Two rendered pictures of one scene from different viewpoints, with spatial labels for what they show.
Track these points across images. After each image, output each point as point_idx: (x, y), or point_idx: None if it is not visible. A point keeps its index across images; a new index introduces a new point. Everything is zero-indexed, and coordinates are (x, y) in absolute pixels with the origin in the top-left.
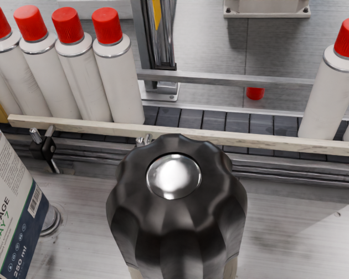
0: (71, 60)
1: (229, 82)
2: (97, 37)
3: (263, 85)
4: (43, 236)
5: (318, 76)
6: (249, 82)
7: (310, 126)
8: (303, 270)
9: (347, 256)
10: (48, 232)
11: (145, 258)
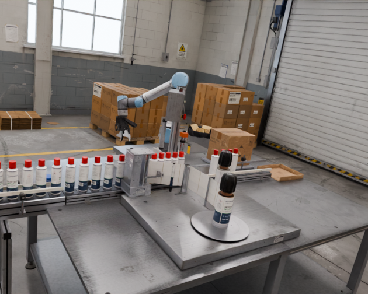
0: (176, 161)
1: (195, 166)
2: (180, 156)
3: (201, 166)
4: (186, 194)
5: (212, 160)
6: (198, 165)
7: (212, 171)
8: None
9: None
10: (186, 193)
11: (229, 156)
